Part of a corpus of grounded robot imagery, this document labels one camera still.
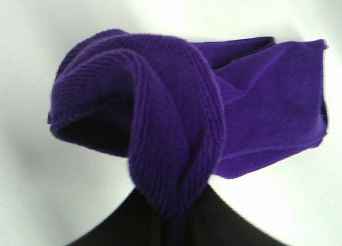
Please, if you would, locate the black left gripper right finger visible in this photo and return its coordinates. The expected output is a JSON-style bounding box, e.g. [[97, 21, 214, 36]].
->
[[186, 184, 268, 246]]

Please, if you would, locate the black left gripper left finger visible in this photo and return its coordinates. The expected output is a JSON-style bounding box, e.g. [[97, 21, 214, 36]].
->
[[71, 189, 176, 246]]

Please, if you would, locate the purple towel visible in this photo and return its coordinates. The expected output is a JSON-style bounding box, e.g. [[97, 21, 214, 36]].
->
[[48, 29, 328, 245]]

